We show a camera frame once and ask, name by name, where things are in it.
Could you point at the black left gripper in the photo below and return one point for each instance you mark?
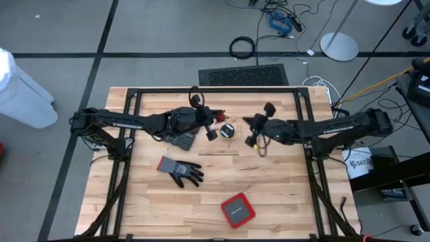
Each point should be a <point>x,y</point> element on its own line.
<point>188,121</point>

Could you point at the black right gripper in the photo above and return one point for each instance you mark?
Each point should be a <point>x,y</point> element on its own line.
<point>280,131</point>

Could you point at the black spool with white labels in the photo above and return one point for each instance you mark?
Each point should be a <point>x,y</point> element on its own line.
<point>227,131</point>

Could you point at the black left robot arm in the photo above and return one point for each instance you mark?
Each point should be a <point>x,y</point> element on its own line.
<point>127,121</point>

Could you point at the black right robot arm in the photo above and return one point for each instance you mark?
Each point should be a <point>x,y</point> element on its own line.
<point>336,127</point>

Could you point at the black floor mat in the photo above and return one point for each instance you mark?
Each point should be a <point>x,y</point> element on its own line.
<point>245,75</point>

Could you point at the grey black work glove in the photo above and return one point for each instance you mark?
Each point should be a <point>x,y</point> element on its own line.
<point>181,169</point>

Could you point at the red black collapsible box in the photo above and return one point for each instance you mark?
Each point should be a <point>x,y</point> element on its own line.
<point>238,211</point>

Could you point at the small white adapter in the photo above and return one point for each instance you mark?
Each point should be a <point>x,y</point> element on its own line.
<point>310,52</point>

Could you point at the black power strip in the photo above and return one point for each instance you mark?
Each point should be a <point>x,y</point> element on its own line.
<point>296,23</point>

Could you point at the white printed paper bag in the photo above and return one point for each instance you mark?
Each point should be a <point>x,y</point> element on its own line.
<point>357,164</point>

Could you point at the grey round-base floor stand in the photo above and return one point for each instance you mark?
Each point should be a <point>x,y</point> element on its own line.
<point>339,47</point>

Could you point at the black metal stand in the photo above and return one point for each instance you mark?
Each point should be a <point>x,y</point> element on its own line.
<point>386,178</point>

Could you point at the black electronic device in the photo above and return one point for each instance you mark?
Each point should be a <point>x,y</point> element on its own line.
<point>420,90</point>

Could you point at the white round lamp head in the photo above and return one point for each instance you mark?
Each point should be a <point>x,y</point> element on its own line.
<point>383,2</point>

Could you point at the wheeled metal cart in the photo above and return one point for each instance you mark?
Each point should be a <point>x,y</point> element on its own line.
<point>420,38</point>

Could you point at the white plastic bin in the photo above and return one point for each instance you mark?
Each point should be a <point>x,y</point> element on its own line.
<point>23,94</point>

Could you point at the black caster wheel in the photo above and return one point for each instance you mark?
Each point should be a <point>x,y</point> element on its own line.
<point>417,230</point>

